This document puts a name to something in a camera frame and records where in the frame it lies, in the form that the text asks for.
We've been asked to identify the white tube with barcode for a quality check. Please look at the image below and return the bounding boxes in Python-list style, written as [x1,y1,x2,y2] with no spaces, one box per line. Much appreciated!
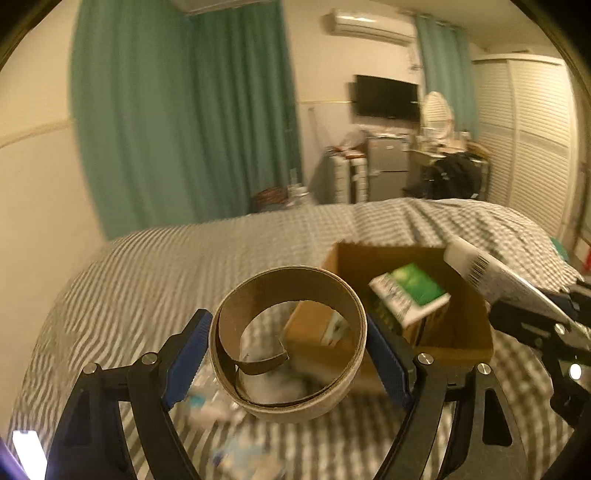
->
[443,237,570,325]

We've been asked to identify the oval white mirror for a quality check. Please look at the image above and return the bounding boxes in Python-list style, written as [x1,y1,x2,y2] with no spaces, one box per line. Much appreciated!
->
[421,91,456,140]

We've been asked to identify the black bag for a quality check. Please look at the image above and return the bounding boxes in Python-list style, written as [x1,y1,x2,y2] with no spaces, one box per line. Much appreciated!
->
[405,152,485,200]

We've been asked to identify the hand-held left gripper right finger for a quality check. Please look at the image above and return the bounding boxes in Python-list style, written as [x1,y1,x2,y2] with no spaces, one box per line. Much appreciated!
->
[367,318,529,480]

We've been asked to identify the wide green curtain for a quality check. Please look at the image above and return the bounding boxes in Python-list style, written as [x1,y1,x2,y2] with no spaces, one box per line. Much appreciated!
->
[69,0,304,241]

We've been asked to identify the glowing white device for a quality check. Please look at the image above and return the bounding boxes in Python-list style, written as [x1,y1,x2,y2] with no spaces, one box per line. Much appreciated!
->
[11,429,49,480]

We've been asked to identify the white louvered wardrobe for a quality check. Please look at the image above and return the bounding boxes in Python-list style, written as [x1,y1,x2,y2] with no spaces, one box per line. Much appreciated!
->
[471,53,581,241]

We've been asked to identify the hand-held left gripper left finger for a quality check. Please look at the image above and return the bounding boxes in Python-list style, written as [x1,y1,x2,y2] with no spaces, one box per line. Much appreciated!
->
[44,308,214,480]

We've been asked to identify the narrow green curtain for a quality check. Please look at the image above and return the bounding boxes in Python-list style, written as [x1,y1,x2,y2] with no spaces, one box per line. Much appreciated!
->
[413,14,479,136]

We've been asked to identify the white wall air conditioner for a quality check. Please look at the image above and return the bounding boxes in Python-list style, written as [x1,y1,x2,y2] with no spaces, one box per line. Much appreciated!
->
[330,8,416,47]

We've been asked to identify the clear plastic packets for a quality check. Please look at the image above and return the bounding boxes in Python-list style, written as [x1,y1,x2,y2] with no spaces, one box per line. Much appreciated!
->
[182,355,289,478]

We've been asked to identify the grey checked blanket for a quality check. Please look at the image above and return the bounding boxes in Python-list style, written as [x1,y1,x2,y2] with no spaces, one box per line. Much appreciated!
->
[9,198,585,480]

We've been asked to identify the brown woven basket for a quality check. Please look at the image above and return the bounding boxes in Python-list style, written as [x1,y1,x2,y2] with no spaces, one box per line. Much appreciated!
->
[252,186,297,213]

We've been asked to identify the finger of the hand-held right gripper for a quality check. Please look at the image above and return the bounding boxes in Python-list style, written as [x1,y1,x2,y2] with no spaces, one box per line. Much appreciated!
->
[542,281,591,329]
[488,299,573,356]

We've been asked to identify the brown paper tape roll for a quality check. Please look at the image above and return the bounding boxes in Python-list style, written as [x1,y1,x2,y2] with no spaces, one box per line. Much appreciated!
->
[209,265,369,423]

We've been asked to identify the brown cardboard box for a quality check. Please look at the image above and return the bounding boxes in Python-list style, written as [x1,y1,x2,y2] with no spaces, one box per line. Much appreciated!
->
[281,242,495,396]

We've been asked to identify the black wall television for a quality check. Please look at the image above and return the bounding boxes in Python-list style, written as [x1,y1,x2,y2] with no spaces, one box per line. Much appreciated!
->
[353,75,421,122]

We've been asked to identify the grey mini fridge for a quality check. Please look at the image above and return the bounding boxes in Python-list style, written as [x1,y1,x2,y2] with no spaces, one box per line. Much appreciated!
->
[367,134,413,202]

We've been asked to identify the white drawer unit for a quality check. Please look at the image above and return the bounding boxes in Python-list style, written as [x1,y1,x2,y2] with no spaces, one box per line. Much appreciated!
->
[330,152,370,205]

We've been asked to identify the green and white carton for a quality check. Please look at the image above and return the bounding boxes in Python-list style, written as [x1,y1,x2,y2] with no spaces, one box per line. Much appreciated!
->
[369,263,452,329]

